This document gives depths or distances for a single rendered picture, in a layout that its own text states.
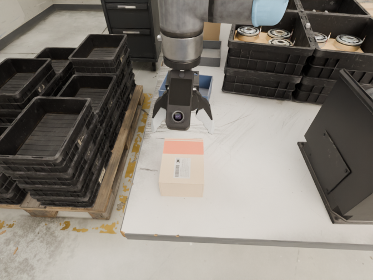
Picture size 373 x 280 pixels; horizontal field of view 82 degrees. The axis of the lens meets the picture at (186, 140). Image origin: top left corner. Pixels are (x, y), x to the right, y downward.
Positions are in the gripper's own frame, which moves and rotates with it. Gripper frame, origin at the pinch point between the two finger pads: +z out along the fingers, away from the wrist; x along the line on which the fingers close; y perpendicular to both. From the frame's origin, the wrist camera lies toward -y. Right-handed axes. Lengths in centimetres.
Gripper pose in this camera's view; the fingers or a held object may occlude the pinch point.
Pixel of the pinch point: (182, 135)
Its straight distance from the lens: 53.5
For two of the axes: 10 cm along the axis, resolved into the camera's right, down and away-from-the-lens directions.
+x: -10.0, -0.3, 0.3
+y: 0.5, -7.4, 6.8
